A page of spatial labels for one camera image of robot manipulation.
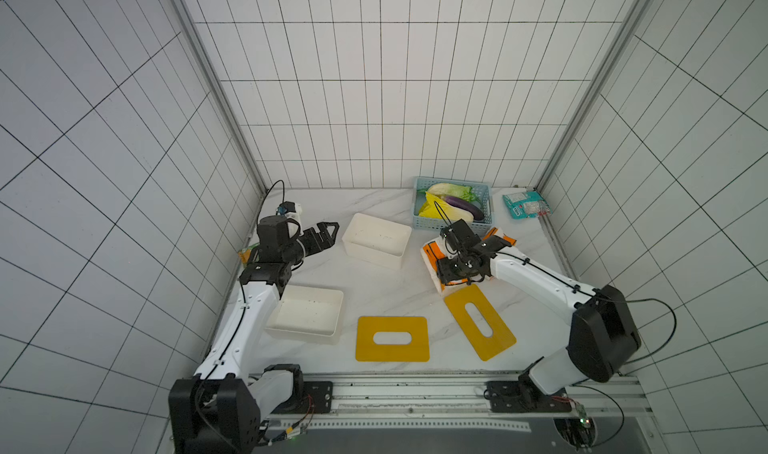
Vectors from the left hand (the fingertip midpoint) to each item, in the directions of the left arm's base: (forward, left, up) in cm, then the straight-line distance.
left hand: (323, 235), depth 81 cm
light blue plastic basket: (+33, -55, -16) cm, 66 cm away
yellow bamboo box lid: (-24, -26, -21) cm, 42 cm away
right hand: (-4, -32, -11) cm, 35 cm away
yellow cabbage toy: (+22, -35, -12) cm, 43 cm away
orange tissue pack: (-2, -31, -5) cm, 32 cm away
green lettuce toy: (+31, -42, -13) cm, 54 cm away
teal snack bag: (+27, -71, -16) cm, 77 cm away
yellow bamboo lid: (-23, -46, -20) cm, 55 cm away
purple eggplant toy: (+25, -47, -15) cm, 55 cm away
